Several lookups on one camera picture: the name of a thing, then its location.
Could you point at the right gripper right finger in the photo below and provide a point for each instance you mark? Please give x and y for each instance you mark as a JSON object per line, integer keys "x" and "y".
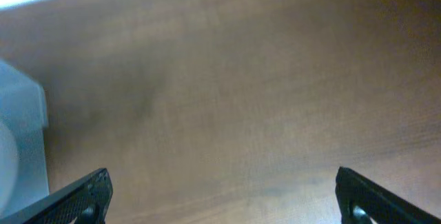
{"x": 361, "y": 200}

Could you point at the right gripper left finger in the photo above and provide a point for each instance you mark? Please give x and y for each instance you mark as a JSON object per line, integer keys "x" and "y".
{"x": 83, "y": 201}

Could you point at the clear plastic storage container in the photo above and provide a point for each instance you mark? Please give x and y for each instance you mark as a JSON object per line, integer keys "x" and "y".
{"x": 24, "y": 178}

